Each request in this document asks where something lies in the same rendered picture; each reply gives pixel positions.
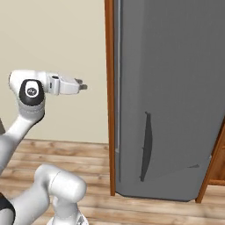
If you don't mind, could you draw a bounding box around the dark grey fridge door handle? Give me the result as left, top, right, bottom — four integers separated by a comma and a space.
139, 111, 154, 183

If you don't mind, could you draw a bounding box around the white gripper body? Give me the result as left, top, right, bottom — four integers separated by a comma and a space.
57, 75, 81, 96

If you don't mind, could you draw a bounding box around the grey fridge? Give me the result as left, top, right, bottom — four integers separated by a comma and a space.
113, 0, 225, 202

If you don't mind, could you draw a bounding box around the brown wooden fridge surround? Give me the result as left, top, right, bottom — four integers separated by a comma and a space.
104, 0, 225, 204

